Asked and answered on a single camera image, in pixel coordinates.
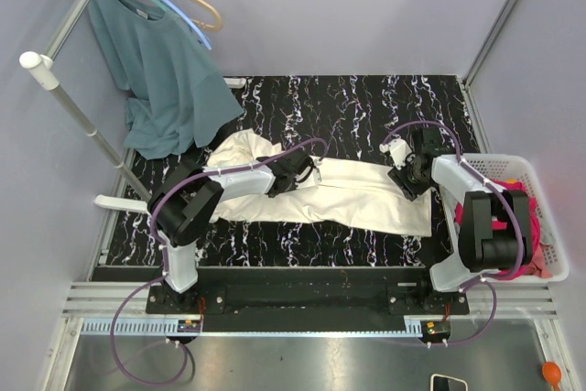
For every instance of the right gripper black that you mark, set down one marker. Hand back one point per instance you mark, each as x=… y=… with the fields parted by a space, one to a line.
x=410 y=191

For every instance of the white laundry basket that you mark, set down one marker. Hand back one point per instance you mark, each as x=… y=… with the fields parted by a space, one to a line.
x=507 y=167

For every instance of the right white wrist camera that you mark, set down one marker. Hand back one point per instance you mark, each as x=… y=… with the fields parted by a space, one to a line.
x=399 y=150

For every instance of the smartphone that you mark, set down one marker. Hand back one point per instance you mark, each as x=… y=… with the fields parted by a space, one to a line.
x=447 y=383

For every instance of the white t shirt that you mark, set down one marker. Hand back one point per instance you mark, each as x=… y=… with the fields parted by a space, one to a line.
x=352 y=193

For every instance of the white cable duct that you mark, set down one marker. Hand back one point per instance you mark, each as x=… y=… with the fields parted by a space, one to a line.
x=142 y=326

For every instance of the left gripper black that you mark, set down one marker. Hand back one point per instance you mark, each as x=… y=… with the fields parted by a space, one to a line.
x=294 y=185

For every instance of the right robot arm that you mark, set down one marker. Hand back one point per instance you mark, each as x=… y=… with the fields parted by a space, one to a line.
x=436 y=154

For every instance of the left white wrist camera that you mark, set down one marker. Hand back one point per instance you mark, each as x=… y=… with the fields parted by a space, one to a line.
x=315 y=178

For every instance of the pink t shirt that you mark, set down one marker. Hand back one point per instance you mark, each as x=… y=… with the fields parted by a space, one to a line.
x=487 y=237

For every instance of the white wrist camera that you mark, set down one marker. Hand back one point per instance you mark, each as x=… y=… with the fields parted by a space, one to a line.
x=399 y=150
x=315 y=178

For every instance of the teal t shirt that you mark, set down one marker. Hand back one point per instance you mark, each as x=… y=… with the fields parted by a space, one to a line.
x=178 y=96

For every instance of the orange maraca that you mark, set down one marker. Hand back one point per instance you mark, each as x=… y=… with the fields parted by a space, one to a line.
x=552 y=374

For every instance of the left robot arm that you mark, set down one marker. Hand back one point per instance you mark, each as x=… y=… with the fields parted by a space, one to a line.
x=182 y=208

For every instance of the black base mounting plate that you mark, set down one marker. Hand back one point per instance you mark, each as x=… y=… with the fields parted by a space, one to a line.
x=308 y=300

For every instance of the aluminium corner frame post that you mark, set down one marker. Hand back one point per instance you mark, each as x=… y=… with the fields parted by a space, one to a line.
x=498 y=26

